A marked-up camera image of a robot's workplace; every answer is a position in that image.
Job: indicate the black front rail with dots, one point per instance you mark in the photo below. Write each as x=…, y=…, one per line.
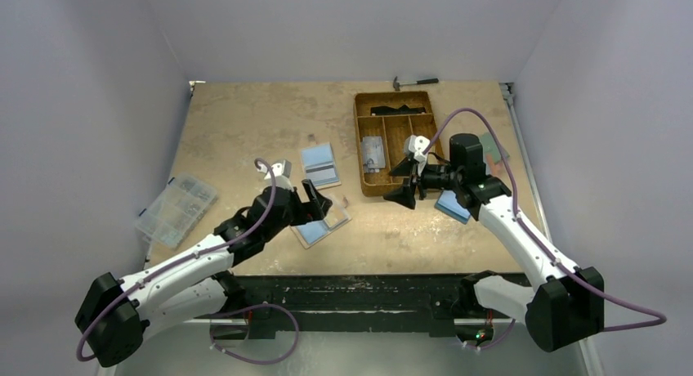
x=391, y=303

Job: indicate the woven wicker tray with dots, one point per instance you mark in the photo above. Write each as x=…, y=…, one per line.
x=393, y=129

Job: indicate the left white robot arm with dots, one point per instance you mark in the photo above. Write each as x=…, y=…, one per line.
x=118, y=315

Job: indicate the green card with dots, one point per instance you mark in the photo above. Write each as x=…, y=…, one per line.
x=495, y=151

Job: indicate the hammer with black handle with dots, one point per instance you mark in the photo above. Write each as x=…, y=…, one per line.
x=397, y=84

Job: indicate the beige snap card holder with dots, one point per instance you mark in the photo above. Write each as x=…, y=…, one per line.
x=312, y=233

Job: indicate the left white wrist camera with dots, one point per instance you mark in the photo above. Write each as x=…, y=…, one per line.
x=278, y=169

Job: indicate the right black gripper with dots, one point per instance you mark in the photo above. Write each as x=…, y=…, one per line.
x=413, y=180

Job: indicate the silver cards in tray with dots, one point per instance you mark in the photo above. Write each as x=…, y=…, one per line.
x=373, y=156

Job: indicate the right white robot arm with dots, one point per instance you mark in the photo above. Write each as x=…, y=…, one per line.
x=561, y=303

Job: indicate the black object in tray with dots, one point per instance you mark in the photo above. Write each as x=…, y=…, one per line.
x=401, y=110

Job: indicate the clear plastic screw box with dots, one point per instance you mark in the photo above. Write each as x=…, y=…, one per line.
x=176, y=211

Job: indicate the blue card holder front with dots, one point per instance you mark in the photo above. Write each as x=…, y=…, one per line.
x=449, y=206

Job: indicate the open beige card holder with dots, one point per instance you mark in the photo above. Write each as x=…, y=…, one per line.
x=319, y=165

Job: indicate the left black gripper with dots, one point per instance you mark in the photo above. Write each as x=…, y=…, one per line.
x=309, y=201

